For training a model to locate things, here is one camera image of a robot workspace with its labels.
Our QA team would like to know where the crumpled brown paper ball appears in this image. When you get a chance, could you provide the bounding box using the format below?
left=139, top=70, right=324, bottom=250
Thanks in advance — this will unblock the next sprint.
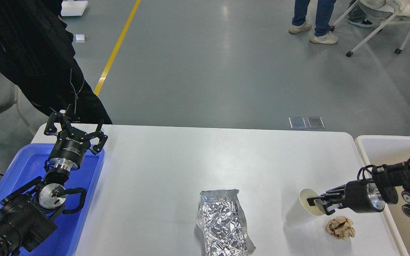
left=325, top=216, right=355, bottom=240

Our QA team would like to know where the white rolling chair right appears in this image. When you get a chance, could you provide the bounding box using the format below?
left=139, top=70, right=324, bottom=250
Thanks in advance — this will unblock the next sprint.
left=330, top=0, right=410, bottom=57

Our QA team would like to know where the left metal floor plate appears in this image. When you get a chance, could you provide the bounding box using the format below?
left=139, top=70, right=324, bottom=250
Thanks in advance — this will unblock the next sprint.
left=289, top=117, right=306, bottom=129

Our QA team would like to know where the beige plastic bin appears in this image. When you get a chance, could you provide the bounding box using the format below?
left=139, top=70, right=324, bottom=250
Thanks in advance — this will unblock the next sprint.
left=355, top=135, right=410, bottom=256

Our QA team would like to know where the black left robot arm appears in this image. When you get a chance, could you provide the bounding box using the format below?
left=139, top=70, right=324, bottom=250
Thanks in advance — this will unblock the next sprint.
left=0, top=105, right=108, bottom=256

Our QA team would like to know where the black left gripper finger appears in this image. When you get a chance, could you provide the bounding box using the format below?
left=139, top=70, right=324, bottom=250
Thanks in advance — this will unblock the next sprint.
left=84, top=119, right=108, bottom=155
left=44, top=104, right=73, bottom=136

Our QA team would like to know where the metal floor plate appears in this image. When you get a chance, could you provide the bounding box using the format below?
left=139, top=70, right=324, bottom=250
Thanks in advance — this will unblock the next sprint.
left=289, top=117, right=306, bottom=129
left=307, top=117, right=325, bottom=129

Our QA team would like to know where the white foam board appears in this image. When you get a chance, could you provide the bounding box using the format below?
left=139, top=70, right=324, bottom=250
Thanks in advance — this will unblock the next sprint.
left=61, top=0, right=89, bottom=17

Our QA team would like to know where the right metal floor plate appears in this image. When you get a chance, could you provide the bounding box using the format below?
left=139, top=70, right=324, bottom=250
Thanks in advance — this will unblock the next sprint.
left=307, top=117, right=325, bottom=129

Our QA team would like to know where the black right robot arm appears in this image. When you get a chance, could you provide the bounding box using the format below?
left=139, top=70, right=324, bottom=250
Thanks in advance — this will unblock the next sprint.
left=306, top=157, right=410, bottom=217

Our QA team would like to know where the person in blue jeans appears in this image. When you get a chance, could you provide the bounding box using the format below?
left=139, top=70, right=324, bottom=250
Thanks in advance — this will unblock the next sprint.
left=288, top=0, right=338, bottom=45

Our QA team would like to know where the blue plastic bin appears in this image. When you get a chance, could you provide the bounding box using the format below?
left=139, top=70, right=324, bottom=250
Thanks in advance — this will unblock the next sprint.
left=0, top=144, right=105, bottom=256

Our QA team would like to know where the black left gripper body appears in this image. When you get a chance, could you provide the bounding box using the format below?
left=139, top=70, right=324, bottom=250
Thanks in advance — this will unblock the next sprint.
left=48, top=129, right=91, bottom=171

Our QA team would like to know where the person in black clothes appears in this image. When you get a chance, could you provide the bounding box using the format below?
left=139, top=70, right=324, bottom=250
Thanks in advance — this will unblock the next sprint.
left=0, top=0, right=112, bottom=124

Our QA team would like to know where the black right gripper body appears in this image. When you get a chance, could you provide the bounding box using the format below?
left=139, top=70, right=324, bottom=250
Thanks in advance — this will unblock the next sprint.
left=342, top=181, right=385, bottom=213

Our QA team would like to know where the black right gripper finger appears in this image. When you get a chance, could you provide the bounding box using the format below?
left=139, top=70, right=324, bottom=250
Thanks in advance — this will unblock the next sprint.
left=315, top=199, right=346, bottom=215
left=306, top=184, right=348, bottom=207

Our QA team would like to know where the white paper cup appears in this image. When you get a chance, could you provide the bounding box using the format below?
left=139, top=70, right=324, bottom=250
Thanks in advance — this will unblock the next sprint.
left=285, top=188, right=325, bottom=228

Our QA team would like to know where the crumpled silver foil bag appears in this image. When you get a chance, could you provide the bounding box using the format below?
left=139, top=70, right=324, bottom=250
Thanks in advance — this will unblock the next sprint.
left=196, top=188, right=256, bottom=256

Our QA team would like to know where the white power adapter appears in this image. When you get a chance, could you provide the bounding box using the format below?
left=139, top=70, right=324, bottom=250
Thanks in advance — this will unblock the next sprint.
left=74, top=34, right=86, bottom=43

